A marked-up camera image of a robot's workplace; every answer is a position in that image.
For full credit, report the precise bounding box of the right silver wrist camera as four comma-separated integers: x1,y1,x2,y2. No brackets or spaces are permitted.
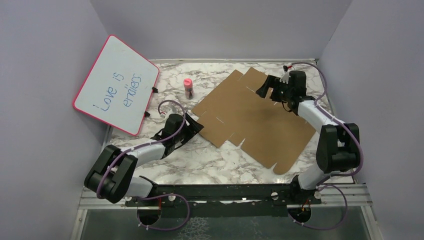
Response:
279,71,290,84

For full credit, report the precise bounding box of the aluminium frame rail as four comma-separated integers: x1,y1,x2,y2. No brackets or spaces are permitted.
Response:
70,125,385,240

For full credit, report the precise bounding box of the pink-capped clear bottle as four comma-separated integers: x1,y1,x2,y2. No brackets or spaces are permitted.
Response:
183,78,194,100

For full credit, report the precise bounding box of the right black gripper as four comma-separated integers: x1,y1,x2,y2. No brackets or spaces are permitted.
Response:
256,74,293,104

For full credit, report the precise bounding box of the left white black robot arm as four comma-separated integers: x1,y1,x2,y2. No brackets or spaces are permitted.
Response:
84,113,204,206

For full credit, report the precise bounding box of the pink-framed whiteboard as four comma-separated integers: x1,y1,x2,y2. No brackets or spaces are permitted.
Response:
72,35,160,136

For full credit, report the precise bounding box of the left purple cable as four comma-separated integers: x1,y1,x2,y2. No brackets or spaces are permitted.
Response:
96,99,192,232

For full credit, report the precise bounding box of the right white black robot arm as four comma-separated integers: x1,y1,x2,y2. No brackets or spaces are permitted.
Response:
255,70,364,204

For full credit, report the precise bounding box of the brown cardboard box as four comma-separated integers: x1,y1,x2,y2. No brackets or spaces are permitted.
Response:
191,67,316,175

